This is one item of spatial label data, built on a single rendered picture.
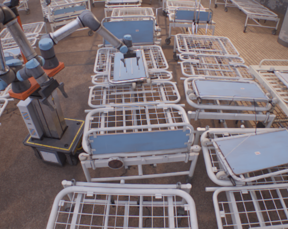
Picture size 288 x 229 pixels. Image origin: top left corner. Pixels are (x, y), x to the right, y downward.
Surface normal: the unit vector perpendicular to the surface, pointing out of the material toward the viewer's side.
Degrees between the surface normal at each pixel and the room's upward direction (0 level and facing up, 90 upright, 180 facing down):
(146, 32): 90
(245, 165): 5
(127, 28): 90
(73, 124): 0
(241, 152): 5
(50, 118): 90
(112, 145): 90
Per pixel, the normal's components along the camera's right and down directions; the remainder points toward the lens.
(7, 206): 0.00, -0.76
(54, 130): -0.18, 0.64
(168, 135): 0.10, 0.64
